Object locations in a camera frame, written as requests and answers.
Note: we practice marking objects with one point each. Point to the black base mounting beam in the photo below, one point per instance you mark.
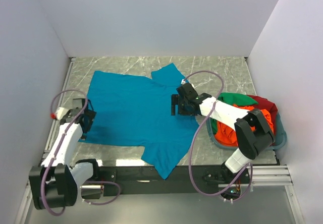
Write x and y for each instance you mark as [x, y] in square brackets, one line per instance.
[146, 180]

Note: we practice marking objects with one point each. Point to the blue t-shirt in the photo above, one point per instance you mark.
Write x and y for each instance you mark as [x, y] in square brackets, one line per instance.
[136, 111]

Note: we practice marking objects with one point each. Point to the aluminium rail frame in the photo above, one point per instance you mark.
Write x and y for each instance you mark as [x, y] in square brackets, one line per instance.
[275, 194]

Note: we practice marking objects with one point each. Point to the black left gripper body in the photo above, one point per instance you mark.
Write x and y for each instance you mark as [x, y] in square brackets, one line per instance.
[90, 115]

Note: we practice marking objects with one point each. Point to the translucent blue plastic basket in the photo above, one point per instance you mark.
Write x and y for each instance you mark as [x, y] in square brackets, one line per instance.
[280, 136]

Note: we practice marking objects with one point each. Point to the green t-shirt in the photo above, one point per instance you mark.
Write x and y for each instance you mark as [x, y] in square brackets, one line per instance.
[237, 99]

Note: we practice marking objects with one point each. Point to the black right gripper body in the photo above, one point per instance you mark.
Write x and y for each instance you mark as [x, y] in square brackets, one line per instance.
[183, 109]

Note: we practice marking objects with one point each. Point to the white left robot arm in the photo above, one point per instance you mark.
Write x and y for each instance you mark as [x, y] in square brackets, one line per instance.
[54, 183]

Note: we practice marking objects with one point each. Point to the orange t-shirt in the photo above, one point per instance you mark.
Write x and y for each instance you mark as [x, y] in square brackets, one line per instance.
[226, 136]

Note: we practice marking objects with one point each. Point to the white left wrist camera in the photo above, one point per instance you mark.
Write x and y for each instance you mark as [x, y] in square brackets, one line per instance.
[59, 113]

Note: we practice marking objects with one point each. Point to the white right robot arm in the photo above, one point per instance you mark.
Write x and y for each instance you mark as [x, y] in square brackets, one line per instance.
[252, 130]

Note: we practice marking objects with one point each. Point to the red t-shirt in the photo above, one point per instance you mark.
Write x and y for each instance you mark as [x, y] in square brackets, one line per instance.
[263, 103]

